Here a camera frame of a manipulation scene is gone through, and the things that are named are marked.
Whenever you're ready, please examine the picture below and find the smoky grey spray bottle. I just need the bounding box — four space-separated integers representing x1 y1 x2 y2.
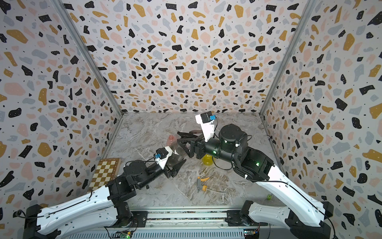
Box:
166 141 187 168

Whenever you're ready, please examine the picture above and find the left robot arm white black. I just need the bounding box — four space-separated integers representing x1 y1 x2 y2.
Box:
22 160 186 239

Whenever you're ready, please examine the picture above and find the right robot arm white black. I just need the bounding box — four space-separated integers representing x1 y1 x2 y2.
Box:
177 124 334 239

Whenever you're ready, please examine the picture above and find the pink spray bottle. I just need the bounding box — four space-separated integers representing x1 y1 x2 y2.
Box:
166 134 177 146

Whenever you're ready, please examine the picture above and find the yellow spray bottle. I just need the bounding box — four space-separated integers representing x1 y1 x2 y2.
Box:
202 154 213 166

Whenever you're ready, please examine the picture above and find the orange grey spray nozzle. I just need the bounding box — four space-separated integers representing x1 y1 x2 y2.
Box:
197 176 210 192

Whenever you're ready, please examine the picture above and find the wooden chessboard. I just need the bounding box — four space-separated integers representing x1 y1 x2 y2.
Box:
89 158 121 191

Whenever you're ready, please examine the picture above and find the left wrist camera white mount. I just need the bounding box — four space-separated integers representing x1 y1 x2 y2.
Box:
154 146 173 170

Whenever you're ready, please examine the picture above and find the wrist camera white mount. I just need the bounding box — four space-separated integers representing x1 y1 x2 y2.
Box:
195 111 216 142
154 146 173 170

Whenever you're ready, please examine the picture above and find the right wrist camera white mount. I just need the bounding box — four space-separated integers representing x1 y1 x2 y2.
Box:
195 111 216 142

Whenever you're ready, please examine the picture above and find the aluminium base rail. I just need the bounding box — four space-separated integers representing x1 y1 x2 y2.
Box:
70 206 295 239

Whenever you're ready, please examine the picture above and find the aluminium corner post left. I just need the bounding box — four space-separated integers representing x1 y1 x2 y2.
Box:
51 0 123 117

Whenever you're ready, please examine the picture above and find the aluminium corner post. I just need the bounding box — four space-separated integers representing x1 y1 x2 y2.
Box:
259 0 317 116
51 0 123 117

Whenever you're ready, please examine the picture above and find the aluminium corner post right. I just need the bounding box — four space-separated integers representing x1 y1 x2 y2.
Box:
259 0 317 116

